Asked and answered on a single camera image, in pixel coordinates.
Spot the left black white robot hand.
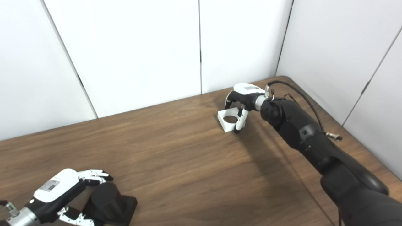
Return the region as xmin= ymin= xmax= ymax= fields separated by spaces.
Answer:
xmin=24 ymin=169 xmax=114 ymax=226

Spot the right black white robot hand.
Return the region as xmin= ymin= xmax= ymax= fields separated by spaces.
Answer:
xmin=225 ymin=83 xmax=267 ymax=134

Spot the white square piece with hole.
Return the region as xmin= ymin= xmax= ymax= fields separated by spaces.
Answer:
xmin=217 ymin=107 xmax=248 ymax=133

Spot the black cylinder peg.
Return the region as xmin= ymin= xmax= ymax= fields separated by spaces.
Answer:
xmin=82 ymin=182 xmax=138 ymax=226

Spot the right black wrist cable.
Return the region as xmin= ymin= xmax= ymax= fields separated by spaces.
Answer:
xmin=265 ymin=80 xmax=343 ymax=141

